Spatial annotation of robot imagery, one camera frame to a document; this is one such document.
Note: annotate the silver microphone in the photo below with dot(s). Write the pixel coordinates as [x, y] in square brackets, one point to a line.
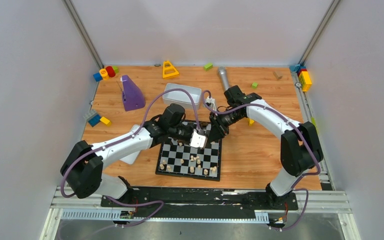
[222, 73]

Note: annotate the white rectangular box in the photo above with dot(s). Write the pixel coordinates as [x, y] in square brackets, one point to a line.
[181, 98]

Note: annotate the black white chessboard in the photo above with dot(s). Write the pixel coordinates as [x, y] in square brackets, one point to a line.
[185, 161]

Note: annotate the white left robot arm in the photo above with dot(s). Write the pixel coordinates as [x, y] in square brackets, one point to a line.
[83, 168]

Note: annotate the white box lid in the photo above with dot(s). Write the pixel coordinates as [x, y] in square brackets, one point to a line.
[133, 146]

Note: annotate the yellow curved block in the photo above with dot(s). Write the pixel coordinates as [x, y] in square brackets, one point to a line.
[250, 122]

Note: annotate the blue toy block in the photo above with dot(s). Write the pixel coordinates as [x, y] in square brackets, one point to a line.
[97, 77]

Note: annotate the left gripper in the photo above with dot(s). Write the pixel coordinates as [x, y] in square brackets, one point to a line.
[188, 134]

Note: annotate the red cylinder block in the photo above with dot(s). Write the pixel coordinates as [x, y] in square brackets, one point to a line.
[110, 71]

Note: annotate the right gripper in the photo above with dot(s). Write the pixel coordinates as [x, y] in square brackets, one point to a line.
[218, 130]

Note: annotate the blue block left edge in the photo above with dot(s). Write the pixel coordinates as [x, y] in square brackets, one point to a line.
[93, 121]

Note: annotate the purple metronome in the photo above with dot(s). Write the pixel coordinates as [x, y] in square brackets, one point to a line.
[131, 95]

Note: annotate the green block near wall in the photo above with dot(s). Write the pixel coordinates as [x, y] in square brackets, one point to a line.
[208, 66]

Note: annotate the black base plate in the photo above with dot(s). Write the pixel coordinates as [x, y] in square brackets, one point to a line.
[206, 203]

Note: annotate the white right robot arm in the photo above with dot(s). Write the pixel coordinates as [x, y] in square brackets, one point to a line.
[300, 148]

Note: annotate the green block in corner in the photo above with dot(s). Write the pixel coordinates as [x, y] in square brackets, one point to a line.
[116, 69]

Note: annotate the small yellow block left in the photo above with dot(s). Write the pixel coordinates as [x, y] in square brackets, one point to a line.
[105, 121]

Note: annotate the brown wooden block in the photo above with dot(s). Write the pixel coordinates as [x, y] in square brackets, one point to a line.
[278, 75]

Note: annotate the yellow triangular toy block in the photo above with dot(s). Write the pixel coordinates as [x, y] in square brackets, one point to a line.
[169, 70]

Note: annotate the stacked coloured blocks right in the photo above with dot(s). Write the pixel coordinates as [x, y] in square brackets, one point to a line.
[303, 76]

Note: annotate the yellow cylinder block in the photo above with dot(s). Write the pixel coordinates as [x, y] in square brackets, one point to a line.
[104, 74]

